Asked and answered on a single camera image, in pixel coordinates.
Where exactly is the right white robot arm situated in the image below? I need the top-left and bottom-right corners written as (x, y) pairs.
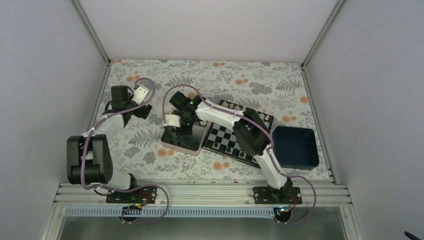
top-left (164, 91), bottom-right (293, 204)

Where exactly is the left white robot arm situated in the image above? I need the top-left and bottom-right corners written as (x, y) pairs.
top-left (66, 85), bottom-right (152, 203)

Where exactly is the black white chessboard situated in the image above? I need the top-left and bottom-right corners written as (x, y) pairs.
top-left (202, 99), bottom-right (275, 169)

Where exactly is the floral table mat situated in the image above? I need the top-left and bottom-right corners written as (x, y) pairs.
top-left (98, 59), bottom-right (316, 180)

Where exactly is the blue plastic box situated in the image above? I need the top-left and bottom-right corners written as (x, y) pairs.
top-left (272, 126), bottom-right (320, 170)

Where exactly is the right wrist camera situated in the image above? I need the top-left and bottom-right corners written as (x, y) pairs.
top-left (162, 114), bottom-right (181, 128)

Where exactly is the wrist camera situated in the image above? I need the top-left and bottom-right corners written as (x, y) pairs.
top-left (162, 114), bottom-right (181, 128)
top-left (132, 86), bottom-right (150, 105)

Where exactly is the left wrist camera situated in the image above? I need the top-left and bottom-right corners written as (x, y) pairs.
top-left (132, 86), bottom-right (150, 105)

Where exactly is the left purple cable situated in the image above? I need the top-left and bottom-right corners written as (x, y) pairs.
top-left (80, 77), bottom-right (170, 225)

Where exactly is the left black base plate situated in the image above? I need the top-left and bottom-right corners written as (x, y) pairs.
top-left (105, 186), bottom-right (157, 205)

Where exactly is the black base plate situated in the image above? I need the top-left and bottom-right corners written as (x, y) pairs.
top-left (105, 186), bottom-right (157, 205)
top-left (250, 186), bottom-right (303, 205)

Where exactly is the left aluminium frame post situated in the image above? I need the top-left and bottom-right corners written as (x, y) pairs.
top-left (71, 0), bottom-right (111, 65)

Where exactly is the aluminium frame post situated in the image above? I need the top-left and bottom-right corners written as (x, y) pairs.
top-left (71, 0), bottom-right (111, 65)
top-left (302, 0), bottom-right (346, 70)

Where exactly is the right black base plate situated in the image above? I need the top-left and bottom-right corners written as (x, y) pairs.
top-left (250, 186), bottom-right (303, 205)

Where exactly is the aluminium front rail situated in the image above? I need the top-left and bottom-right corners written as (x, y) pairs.
top-left (53, 180), bottom-right (353, 207)

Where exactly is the right aluminium frame post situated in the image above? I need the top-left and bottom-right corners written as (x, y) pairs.
top-left (302, 0), bottom-right (346, 70)

